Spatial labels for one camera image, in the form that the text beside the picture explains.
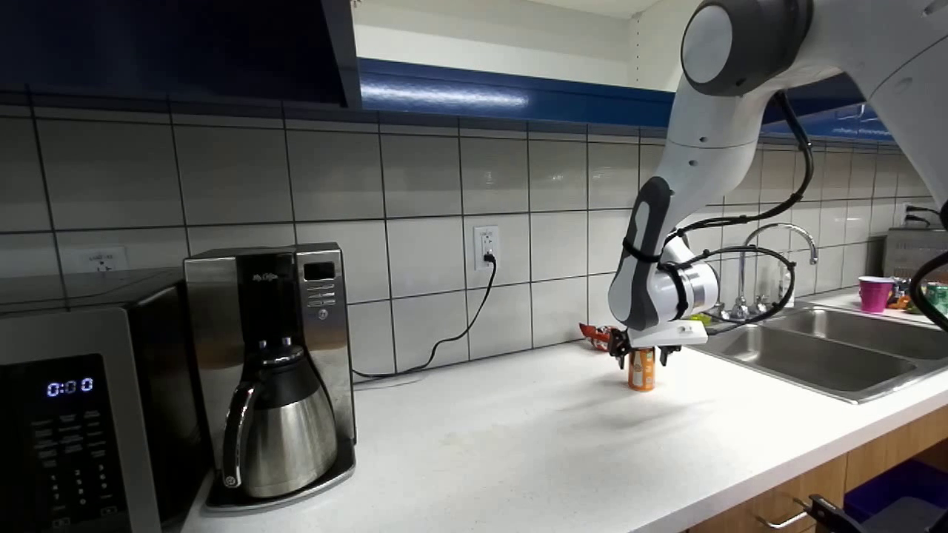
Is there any wooden lower cabinet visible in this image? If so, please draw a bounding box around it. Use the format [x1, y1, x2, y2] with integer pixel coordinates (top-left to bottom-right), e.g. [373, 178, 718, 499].
[688, 409, 948, 533]

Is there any grey box on counter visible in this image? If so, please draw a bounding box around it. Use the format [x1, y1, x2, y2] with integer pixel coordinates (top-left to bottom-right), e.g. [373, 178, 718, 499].
[882, 227, 948, 279]

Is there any black power cord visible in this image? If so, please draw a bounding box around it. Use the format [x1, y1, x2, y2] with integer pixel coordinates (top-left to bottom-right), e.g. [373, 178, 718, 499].
[352, 251, 500, 385]

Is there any chrome faucet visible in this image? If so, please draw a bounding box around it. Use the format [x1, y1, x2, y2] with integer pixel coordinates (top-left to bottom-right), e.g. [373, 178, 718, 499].
[718, 221, 820, 325]

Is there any pink cup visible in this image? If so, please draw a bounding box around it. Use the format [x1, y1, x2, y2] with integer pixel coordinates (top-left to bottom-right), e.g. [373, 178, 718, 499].
[859, 276, 894, 314]

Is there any black microwave oven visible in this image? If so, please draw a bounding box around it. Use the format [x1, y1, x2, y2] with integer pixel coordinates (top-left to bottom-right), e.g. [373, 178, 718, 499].
[0, 279, 210, 533]

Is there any blue upper cupboard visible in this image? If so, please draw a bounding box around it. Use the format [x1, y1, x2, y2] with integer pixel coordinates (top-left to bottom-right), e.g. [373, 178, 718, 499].
[0, 0, 897, 147]

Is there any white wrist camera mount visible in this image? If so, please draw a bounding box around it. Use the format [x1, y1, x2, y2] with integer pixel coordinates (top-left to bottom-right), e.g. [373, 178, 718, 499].
[628, 320, 708, 350]

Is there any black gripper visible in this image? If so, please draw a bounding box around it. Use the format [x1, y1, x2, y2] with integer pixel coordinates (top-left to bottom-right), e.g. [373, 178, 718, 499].
[607, 328, 681, 368]

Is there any steel coffee maker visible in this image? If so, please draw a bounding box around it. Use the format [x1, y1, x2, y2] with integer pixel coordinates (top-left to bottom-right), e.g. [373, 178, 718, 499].
[183, 243, 355, 508]

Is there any steel coffee carafe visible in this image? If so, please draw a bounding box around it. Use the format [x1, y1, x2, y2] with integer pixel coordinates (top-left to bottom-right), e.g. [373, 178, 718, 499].
[219, 337, 337, 499]

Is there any orange snack bag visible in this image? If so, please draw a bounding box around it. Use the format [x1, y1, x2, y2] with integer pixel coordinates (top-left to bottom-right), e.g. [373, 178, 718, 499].
[582, 322, 625, 351]

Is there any white wall outlet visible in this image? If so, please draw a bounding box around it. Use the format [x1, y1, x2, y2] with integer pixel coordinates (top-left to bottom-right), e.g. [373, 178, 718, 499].
[475, 224, 500, 270]

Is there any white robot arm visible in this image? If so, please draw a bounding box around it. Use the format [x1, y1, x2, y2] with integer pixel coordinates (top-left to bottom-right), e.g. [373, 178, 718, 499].
[607, 0, 948, 356]

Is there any stainless steel sink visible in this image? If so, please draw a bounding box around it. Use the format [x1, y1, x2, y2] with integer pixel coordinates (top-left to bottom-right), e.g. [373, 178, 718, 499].
[703, 311, 948, 402]

